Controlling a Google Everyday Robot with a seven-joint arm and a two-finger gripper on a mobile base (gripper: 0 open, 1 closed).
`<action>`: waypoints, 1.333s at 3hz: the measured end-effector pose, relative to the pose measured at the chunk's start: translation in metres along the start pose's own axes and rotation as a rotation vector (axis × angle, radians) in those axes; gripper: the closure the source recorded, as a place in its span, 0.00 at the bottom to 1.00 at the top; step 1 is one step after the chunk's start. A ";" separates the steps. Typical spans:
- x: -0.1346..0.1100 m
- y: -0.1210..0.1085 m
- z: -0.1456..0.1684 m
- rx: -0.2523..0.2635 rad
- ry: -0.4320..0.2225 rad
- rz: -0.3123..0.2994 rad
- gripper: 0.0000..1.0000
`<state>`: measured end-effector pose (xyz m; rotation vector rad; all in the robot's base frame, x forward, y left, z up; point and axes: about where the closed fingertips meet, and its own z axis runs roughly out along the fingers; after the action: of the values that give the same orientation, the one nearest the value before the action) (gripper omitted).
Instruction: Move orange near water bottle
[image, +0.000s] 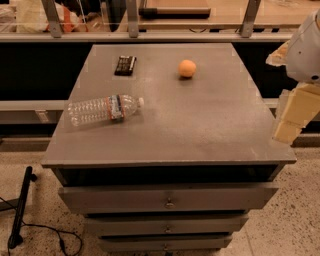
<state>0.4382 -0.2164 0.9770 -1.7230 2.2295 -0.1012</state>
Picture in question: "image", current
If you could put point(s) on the grey drawer cabinet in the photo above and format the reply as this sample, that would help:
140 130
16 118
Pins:
211 128

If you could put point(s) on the bottom grey drawer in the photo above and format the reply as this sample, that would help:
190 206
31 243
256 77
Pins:
164 243

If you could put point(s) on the middle grey drawer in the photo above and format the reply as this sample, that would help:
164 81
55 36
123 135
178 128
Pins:
165 224

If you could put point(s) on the black chocolate bar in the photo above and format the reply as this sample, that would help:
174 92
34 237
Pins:
125 66

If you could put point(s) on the grey drawer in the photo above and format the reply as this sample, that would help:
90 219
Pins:
164 243
165 224
167 197

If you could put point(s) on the black stand leg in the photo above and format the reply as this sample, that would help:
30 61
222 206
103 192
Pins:
15 238

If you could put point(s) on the right metal post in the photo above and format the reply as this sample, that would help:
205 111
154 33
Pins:
247 26

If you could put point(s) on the metal post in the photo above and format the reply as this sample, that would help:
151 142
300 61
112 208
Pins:
247 26
55 28
132 16

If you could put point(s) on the middle metal post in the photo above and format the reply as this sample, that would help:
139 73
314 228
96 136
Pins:
132 16

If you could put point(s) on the left metal post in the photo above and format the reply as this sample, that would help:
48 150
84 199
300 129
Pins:
55 28

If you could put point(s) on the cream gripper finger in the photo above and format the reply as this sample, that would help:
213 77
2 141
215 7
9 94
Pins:
295 110
279 56

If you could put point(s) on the orange fruit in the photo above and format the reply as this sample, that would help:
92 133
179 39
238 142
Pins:
186 68

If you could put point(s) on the clear plastic water bottle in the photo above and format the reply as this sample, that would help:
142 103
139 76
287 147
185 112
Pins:
110 108

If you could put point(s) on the top grey drawer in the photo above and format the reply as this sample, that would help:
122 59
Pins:
167 197

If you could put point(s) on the grey metal rail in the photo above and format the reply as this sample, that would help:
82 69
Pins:
144 37

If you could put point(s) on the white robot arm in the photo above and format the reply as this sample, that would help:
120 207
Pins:
301 58

